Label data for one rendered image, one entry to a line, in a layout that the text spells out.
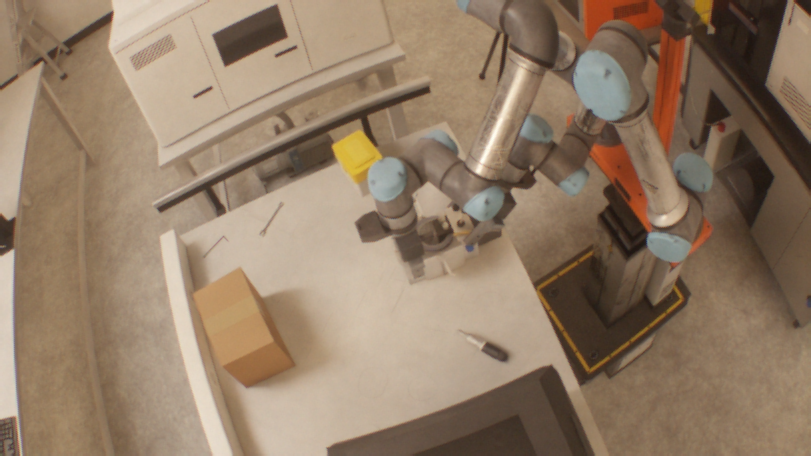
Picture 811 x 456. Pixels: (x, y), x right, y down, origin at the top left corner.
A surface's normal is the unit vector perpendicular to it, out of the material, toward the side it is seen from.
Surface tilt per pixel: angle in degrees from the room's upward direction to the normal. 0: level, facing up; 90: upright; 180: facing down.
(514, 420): 0
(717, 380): 0
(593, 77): 84
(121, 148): 0
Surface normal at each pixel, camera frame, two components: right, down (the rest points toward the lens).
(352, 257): -0.14, -0.54
